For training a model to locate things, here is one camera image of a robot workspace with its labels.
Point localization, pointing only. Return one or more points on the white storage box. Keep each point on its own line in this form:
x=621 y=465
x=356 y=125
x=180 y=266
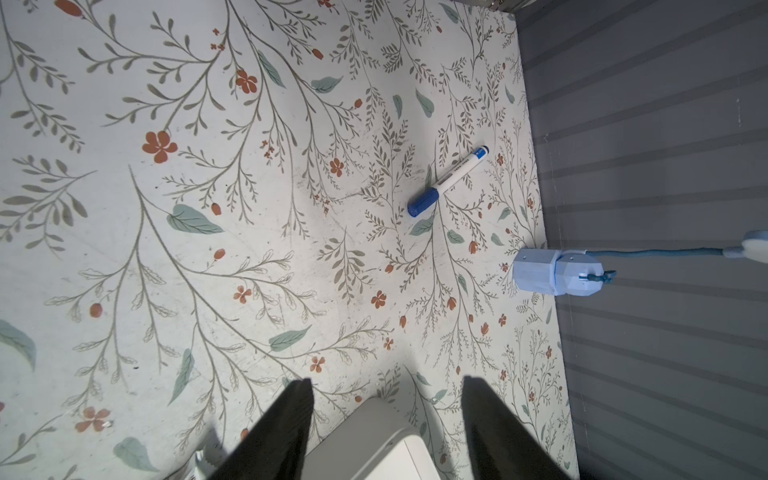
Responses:
x=374 y=442

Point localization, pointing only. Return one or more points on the blue spray bottle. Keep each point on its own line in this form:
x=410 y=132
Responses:
x=580 y=272

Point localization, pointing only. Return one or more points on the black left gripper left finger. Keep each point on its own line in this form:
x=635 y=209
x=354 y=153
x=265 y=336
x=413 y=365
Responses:
x=276 y=446

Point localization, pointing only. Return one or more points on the blue white marker pen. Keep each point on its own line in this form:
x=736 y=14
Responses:
x=432 y=193

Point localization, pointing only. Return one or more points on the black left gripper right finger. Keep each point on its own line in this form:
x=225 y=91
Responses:
x=499 y=446

